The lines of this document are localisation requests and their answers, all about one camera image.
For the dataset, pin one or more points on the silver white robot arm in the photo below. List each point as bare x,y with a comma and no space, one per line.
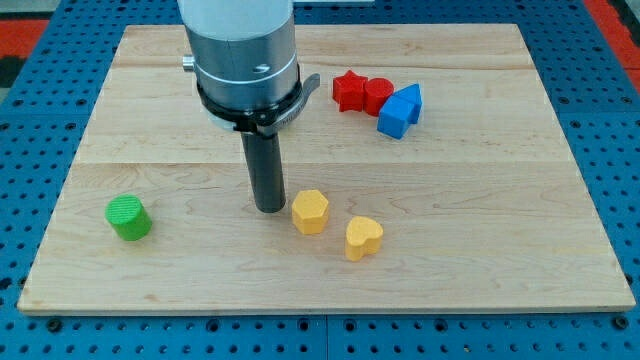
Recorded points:
244,56

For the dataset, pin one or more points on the yellow hexagon block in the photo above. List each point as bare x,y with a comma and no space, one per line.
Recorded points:
310,212

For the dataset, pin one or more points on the red star block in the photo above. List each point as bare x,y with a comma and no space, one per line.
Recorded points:
348,91

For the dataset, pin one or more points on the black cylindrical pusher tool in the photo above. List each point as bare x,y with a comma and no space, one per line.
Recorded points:
263,160

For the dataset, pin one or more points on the yellow heart block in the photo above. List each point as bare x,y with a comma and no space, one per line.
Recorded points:
363,237

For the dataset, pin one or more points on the blue cube block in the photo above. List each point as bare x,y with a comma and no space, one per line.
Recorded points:
396,116

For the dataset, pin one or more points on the red cylinder block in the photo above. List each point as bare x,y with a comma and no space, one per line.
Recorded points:
376,93

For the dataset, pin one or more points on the light wooden board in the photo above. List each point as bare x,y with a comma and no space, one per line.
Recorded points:
482,204

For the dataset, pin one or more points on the blue triangular prism block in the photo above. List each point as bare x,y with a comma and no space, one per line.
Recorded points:
412,94

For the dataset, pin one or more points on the green cylinder block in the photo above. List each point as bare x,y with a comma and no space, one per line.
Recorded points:
128,217

